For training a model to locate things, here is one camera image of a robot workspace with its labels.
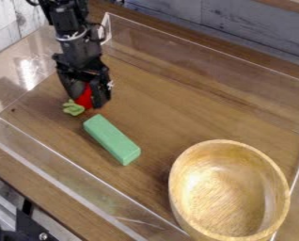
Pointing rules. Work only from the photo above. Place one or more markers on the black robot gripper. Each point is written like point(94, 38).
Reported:
point(79, 66)

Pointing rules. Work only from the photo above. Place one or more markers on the red plush strawberry toy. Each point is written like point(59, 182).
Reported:
point(77, 106)

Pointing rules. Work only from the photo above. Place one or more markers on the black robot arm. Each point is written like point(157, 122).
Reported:
point(67, 15)

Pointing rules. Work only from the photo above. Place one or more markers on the green rectangular block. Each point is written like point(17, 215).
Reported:
point(114, 141)

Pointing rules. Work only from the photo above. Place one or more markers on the clear acrylic front barrier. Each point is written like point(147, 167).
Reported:
point(91, 208)

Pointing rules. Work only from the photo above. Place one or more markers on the black clamp with screw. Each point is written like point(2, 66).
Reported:
point(31, 229)

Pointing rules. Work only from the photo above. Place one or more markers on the wooden bowl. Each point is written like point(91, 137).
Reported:
point(229, 192)

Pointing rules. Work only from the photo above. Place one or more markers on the clear acrylic corner bracket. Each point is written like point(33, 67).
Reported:
point(105, 30)

